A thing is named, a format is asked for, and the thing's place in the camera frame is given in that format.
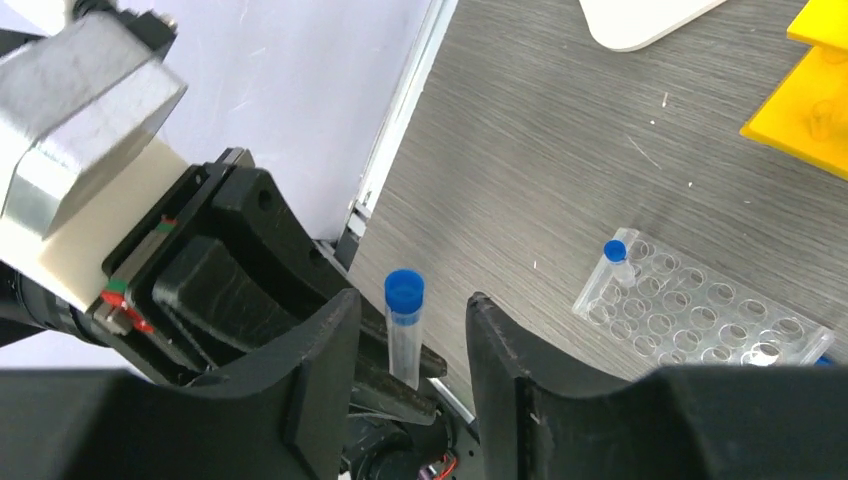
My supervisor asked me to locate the yellow test tube rack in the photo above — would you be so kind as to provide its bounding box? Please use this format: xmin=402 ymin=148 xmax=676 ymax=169
xmin=740 ymin=0 xmax=847 ymax=180

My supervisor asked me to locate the aluminium frame rail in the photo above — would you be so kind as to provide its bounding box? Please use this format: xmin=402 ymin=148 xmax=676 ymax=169
xmin=320 ymin=1 xmax=457 ymax=273

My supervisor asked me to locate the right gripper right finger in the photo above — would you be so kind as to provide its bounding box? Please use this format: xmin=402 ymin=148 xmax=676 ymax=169
xmin=465 ymin=292 xmax=847 ymax=479

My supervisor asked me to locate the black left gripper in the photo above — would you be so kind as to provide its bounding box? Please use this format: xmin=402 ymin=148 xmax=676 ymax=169
xmin=92 ymin=148 xmax=436 ymax=425

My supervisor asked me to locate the clear acrylic tube tray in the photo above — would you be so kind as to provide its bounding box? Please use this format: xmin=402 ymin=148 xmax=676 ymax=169
xmin=572 ymin=228 xmax=835 ymax=366

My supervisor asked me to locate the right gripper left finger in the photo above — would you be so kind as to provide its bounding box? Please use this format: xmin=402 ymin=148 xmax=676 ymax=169
xmin=1 ymin=289 xmax=361 ymax=479

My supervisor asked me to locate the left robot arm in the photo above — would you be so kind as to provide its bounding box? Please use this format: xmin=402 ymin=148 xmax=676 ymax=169
xmin=1 ymin=1 xmax=349 ymax=386

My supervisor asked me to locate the blue capped vial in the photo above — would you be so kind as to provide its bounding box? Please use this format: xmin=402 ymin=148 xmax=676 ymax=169
xmin=384 ymin=269 xmax=426 ymax=390
xmin=603 ymin=239 xmax=636 ymax=288
xmin=815 ymin=355 xmax=835 ymax=366

